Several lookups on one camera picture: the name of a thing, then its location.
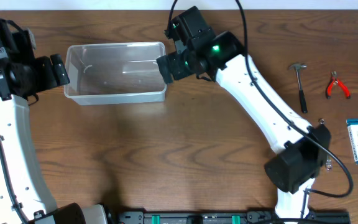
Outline clear plastic container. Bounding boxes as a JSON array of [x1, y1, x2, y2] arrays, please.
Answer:
[[64, 42, 167, 106]]

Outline small steel hammer black grip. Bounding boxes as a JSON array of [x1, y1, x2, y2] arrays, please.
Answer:
[[288, 63, 308, 114]]

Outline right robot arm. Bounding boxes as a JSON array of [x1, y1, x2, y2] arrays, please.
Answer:
[[157, 6, 331, 223]]

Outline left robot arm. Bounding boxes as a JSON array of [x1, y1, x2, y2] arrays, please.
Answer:
[[0, 19, 111, 224]]

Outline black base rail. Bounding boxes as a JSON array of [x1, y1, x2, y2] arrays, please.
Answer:
[[116, 210, 351, 224]]

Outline red handled pliers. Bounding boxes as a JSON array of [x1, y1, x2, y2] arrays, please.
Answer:
[[325, 70, 351, 100]]

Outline silver ring wrench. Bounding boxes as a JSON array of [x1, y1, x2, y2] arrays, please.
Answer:
[[318, 118, 333, 171]]

